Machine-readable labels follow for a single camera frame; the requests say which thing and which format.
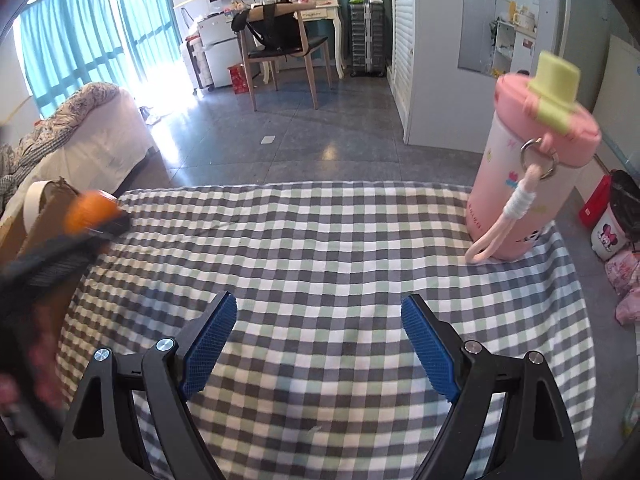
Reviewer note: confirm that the teal window curtain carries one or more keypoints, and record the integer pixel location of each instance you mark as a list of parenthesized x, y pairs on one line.
[(75, 35)]

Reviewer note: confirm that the white fridge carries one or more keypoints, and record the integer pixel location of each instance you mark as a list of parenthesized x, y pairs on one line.
[(220, 60)]

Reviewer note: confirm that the checkered tablecloth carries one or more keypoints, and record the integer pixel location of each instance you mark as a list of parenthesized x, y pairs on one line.
[(325, 260)]

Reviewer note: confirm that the white louvred cabinet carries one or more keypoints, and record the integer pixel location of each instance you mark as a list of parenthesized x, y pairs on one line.
[(435, 60)]

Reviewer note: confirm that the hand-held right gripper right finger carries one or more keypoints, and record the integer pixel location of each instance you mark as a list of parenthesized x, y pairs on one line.
[(430, 350)]

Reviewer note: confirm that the pink plastic bag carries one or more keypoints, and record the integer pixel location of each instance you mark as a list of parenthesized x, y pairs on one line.
[(625, 275)]

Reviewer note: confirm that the red paper bag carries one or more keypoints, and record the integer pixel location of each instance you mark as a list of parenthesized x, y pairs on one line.
[(239, 79)]

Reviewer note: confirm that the bed with white sheet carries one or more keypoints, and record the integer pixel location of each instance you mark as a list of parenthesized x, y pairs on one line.
[(100, 145)]

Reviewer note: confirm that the pink water bottle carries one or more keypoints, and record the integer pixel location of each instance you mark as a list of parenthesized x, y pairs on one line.
[(505, 170)]

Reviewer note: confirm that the person's left hand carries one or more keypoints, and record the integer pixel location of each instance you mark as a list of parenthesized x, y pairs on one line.
[(45, 375)]

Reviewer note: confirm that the white kitchen shelf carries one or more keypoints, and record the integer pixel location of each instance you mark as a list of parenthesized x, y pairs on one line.
[(505, 45)]

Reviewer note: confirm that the red shopping bag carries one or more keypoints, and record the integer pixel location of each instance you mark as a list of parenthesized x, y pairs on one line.
[(595, 205)]

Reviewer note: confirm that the brown cardboard box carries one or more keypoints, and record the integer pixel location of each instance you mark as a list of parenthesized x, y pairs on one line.
[(52, 215)]

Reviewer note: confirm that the white cartoon trash bin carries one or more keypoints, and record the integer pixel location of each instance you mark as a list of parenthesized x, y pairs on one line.
[(607, 240)]

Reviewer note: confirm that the white rice cooker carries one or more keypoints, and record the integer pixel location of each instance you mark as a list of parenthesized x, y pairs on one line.
[(528, 19)]

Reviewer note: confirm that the grey door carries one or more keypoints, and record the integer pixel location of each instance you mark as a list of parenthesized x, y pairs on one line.
[(580, 25)]

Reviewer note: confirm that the orange packet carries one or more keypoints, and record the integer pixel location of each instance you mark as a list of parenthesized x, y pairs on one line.
[(87, 207)]

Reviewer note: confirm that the patterned duvet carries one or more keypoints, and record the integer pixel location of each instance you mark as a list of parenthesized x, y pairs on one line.
[(65, 120)]

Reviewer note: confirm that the black backpack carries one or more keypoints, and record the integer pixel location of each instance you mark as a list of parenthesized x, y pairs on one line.
[(272, 27)]

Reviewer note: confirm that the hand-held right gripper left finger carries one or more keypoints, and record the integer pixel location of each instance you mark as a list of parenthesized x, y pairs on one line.
[(210, 345)]

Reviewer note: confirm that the white water dispenser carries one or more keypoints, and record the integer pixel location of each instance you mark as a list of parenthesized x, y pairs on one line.
[(195, 67)]

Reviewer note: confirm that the black ribbed suitcase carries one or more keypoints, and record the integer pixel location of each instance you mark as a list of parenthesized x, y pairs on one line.
[(367, 40)]

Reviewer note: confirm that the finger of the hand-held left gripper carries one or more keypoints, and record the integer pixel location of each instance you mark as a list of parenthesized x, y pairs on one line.
[(107, 225), (60, 272)]

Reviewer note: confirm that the wooden chair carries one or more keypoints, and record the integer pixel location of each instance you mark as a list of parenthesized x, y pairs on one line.
[(287, 50)]

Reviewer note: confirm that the white dressing table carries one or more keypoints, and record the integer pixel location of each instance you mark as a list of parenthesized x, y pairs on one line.
[(325, 12)]

